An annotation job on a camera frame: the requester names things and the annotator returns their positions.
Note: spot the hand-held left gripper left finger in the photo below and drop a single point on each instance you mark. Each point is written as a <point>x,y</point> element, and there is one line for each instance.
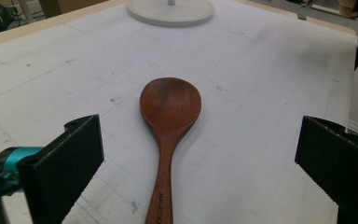
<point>65,174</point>

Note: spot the grey metal bracket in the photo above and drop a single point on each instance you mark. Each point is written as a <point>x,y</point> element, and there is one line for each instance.
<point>301,15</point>

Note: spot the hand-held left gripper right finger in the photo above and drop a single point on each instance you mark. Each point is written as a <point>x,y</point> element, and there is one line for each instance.
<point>345,168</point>

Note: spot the aluminium rail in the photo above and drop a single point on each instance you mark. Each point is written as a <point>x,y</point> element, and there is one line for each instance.
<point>324,9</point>

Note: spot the white metal post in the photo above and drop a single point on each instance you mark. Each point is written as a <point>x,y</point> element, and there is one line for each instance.
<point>25,10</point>

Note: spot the brown cardboard box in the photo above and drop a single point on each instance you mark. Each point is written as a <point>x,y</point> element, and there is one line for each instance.
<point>71,6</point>

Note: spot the white grid mat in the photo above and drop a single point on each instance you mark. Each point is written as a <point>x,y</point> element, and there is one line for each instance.
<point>245,77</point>

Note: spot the brown wooden spoon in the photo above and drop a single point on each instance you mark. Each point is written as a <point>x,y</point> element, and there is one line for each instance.
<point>169,105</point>

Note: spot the white hook stand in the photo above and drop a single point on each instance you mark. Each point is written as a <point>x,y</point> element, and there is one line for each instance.
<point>155,14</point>

